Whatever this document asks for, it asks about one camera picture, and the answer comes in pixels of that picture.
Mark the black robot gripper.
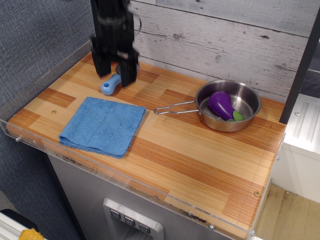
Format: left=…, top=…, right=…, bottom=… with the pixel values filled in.
left=91, top=12, right=139, bottom=87

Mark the blue handled grey spoon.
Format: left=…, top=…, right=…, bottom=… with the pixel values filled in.
left=100, top=64, right=122, bottom=96

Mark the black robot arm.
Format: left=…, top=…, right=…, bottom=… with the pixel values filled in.
left=91, top=0, right=139, bottom=87

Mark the blue folded cloth napkin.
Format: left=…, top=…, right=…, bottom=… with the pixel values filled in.
left=59, top=97, right=146, bottom=159

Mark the purple toy eggplant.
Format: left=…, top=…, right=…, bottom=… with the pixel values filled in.
left=207, top=91, right=245, bottom=122

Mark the clear acrylic table guard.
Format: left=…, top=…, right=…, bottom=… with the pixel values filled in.
left=0, top=46, right=285, bottom=240

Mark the grey toy fridge cabinet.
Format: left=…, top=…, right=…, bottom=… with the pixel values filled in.
left=48, top=155, right=227, bottom=240

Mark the silver dispenser button panel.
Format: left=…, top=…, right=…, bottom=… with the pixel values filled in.
left=103, top=197, right=165, bottom=240

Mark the yellow object bottom left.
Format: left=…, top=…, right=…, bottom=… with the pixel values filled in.
left=18, top=228, right=45, bottom=240

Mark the white toy sink unit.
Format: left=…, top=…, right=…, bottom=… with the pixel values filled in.
left=271, top=94, right=320, bottom=203

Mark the stainless steel pot with handle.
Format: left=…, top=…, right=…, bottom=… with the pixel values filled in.
left=153, top=80, right=262, bottom=133

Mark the black vertical post right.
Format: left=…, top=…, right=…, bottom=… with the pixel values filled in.
left=279, top=10, right=320, bottom=124

